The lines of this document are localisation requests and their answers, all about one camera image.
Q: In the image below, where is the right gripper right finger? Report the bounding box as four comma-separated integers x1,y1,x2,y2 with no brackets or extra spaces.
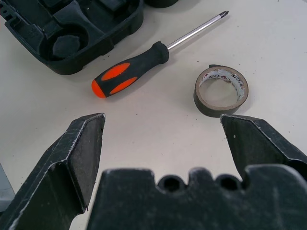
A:
220,114,307,182

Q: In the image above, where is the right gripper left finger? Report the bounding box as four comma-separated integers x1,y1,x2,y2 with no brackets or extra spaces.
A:
0,113,106,230

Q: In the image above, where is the black tape roll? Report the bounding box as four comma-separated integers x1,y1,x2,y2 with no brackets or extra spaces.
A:
193,64,249,118

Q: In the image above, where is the black orange Phillips screwdriver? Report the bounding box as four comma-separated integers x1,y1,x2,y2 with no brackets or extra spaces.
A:
91,11,230,98

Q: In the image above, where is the black tool case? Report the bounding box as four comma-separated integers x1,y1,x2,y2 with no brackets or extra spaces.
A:
0,0,144,75

